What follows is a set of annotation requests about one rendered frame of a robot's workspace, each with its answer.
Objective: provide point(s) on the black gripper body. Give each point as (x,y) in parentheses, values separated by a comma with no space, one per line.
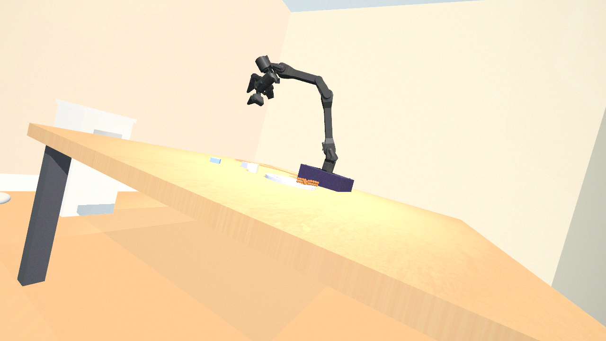
(260,87)

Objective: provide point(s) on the white round board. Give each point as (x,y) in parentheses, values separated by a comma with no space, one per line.
(288,181)

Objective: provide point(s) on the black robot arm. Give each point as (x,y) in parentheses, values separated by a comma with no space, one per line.
(285,71)

